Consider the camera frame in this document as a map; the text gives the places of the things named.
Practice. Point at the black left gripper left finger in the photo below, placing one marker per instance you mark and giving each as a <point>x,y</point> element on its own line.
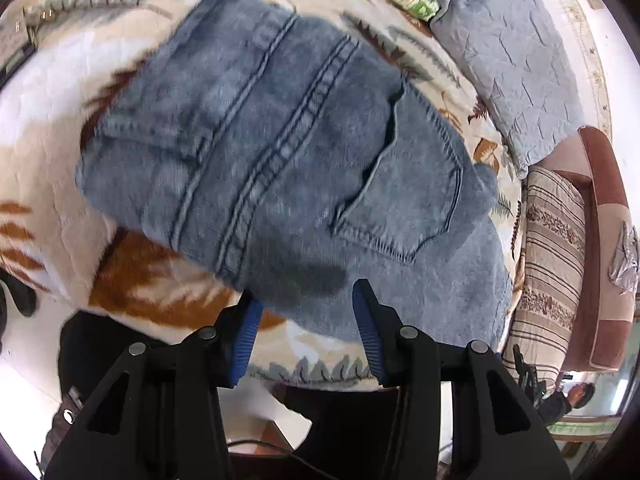
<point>156,413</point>

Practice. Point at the grey-blue denim pants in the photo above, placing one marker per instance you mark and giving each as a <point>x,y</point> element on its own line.
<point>290,159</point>

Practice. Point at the beige brown striped cushion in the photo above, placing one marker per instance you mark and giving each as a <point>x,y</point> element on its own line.
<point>552,268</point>

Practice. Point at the brown pink headboard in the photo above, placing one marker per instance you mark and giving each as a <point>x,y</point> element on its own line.
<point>605,312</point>

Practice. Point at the smartphone with patterned case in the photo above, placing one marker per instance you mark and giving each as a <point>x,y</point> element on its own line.
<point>18,43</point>

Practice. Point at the cream leaf-print fleece blanket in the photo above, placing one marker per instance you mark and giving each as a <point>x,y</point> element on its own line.
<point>55,242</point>

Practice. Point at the grey quilted pillow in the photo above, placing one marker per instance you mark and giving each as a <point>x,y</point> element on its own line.
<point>515,58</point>

